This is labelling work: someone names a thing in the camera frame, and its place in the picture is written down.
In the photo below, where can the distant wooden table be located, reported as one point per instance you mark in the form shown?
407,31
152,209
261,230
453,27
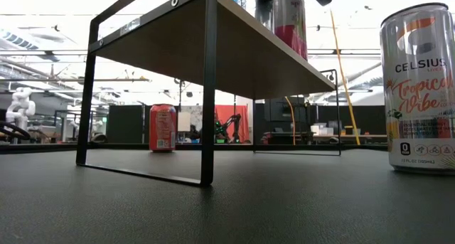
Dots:
369,135

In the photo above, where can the red soda can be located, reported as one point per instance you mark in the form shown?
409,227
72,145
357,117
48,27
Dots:
162,128

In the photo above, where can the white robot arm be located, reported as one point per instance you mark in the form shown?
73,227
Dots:
21,109

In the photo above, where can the white Celsius can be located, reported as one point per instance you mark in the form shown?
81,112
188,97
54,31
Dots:
419,94

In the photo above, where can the black partition panel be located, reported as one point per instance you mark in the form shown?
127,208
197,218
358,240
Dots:
362,119
124,124

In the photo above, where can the white sign board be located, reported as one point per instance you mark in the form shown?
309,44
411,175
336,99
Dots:
183,121

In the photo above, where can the red orange cloth backdrop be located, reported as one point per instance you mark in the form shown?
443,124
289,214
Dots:
243,123

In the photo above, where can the white pink soda can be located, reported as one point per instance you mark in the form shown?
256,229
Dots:
289,37

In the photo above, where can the white storage box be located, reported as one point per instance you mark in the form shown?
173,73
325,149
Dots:
321,130

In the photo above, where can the black aluminium table frame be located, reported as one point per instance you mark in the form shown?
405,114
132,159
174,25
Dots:
53,147

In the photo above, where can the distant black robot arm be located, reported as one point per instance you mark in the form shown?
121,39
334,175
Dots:
219,133

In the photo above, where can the wooden shelf with black frame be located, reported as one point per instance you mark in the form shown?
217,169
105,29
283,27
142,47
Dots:
170,48

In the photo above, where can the black table mat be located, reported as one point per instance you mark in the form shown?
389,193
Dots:
284,208

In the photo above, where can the black cabinet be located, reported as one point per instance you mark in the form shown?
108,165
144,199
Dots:
277,112

